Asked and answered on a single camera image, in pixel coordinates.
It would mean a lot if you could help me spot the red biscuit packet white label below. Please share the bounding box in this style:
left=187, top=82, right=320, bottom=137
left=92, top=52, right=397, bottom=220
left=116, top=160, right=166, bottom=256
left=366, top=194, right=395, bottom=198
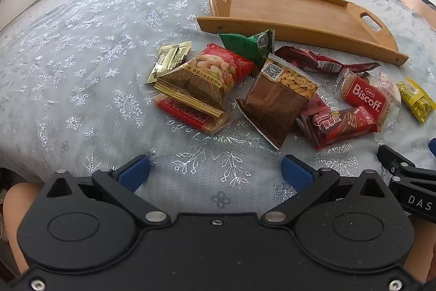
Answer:
left=337, top=68, right=401, bottom=133

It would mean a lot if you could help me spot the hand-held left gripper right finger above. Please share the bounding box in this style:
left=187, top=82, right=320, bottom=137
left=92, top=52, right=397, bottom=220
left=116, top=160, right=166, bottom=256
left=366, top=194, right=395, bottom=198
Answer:
left=261, top=155, right=387, bottom=227

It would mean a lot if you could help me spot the person's left leg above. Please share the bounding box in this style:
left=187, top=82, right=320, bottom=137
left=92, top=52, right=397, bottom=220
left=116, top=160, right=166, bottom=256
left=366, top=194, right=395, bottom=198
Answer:
left=3, top=182, right=43, bottom=274

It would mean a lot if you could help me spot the green snack packet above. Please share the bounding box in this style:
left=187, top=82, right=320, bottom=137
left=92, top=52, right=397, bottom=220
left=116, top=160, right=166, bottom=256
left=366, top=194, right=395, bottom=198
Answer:
left=218, top=29, right=275, bottom=71

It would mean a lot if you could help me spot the yellow snack packet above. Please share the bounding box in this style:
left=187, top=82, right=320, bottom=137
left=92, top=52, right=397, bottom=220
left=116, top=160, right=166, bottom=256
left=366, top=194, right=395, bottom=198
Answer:
left=396, top=78, right=436, bottom=124

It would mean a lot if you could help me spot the brown peanut snack packet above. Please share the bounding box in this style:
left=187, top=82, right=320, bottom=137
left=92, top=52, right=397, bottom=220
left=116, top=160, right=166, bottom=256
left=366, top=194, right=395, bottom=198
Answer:
left=235, top=53, right=320, bottom=150

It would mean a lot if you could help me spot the long dark red snack packet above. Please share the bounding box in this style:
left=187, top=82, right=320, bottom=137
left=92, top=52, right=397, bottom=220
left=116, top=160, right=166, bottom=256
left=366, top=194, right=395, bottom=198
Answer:
left=274, top=46, right=380, bottom=74

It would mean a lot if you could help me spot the person's leg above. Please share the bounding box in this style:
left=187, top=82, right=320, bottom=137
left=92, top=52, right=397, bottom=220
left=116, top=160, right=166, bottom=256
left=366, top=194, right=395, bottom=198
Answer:
left=3, top=182, right=43, bottom=274
left=407, top=214, right=436, bottom=283

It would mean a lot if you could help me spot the red wafer bar packet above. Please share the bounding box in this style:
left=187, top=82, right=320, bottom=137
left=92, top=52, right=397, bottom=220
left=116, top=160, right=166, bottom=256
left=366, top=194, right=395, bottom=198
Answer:
left=296, top=106, right=379, bottom=151

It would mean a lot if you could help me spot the person's right leg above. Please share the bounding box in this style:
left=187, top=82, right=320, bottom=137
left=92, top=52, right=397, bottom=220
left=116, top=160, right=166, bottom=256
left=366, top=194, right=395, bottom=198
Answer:
left=407, top=214, right=436, bottom=283

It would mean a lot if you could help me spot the small gold snack packet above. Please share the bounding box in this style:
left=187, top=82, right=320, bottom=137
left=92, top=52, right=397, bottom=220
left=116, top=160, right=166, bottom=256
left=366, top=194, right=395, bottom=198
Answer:
left=145, top=41, right=193, bottom=85

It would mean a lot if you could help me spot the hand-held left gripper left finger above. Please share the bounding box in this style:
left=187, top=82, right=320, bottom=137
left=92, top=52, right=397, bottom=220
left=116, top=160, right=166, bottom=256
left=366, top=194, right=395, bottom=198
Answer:
left=41, top=155, right=171, bottom=227

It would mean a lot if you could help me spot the wooden tray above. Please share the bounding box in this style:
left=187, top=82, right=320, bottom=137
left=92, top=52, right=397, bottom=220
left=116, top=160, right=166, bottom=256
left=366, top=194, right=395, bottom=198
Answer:
left=196, top=0, right=409, bottom=66

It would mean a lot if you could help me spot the red and gold snack packet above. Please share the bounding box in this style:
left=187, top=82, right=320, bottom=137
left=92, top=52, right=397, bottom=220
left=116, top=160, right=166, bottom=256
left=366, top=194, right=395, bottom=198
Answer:
left=154, top=43, right=259, bottom=118

